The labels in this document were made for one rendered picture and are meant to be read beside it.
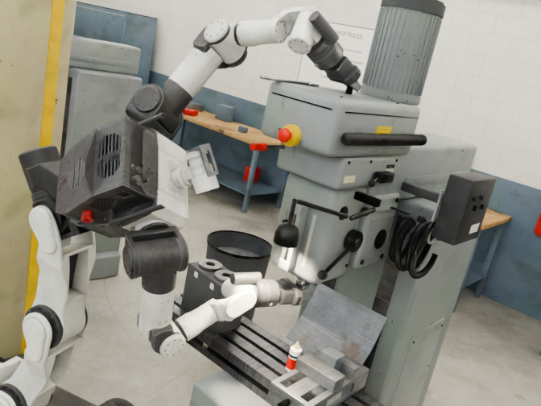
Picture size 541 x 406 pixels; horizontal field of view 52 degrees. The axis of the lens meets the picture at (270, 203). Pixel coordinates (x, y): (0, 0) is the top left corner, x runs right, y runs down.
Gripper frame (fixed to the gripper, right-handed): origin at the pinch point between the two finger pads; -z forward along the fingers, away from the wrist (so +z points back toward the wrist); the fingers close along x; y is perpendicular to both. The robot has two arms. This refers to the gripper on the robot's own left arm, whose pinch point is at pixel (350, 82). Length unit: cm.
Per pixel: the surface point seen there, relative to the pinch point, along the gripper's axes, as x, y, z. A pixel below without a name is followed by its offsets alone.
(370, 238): 7, -32, -39
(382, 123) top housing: 12.0, -5.6, -8.8
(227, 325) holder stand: -23, -86, -38
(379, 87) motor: -3.7, 7.5, -13.2
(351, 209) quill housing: 9.1, -29.4, -22.1
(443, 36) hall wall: -288, 219, -279
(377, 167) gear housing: 9.3, -14.4, -20.5
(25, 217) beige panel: -162, -120, -4
